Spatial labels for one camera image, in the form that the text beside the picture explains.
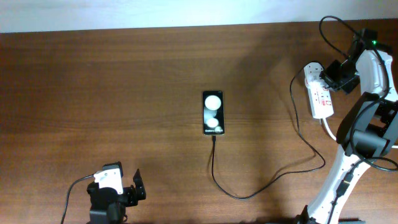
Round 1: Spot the black charging cable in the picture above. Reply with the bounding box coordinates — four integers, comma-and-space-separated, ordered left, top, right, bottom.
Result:
211, 60, 327, 200

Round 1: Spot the black smartphone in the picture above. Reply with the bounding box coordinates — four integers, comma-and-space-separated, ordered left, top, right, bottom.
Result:
202, 90, 225, 136

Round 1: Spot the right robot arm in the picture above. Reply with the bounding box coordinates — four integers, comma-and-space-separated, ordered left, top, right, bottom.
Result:
294, 29, 397, 223

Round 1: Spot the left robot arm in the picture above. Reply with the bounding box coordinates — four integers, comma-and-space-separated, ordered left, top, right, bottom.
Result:
87, 168, 146, 224

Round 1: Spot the white charger plug adapter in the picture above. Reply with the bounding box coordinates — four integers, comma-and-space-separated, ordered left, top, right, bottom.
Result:
304, 62, 327, 89

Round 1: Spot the white power strip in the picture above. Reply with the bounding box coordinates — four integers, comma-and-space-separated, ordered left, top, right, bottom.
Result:
303, 62, 335, 119

